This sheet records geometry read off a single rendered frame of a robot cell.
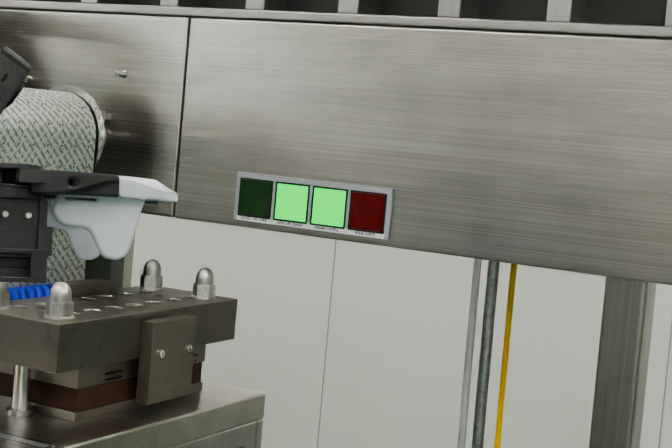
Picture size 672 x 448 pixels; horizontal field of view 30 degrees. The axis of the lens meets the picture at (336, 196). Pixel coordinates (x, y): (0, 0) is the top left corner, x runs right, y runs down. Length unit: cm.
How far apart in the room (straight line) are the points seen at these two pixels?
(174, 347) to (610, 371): 60
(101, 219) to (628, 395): 104
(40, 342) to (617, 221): 72
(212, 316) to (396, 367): 253
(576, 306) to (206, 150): 237
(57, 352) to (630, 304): 77
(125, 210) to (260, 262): 364
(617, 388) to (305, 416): 281
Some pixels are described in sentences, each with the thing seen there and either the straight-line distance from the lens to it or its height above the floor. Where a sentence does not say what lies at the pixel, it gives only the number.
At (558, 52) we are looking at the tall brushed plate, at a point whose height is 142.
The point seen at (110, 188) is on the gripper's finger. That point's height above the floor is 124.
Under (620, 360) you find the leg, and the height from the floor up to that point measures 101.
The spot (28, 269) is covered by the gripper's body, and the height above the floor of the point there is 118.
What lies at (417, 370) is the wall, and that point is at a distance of 429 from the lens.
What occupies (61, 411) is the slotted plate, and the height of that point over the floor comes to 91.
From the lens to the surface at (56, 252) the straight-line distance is 183.
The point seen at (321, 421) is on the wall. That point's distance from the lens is 448.
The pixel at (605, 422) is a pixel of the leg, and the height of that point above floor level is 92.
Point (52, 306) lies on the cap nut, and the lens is 159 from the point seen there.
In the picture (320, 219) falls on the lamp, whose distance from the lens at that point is 175.
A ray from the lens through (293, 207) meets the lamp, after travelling 177.
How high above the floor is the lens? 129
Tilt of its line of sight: 3 degrees down
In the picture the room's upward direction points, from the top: 5 degrees clockwise
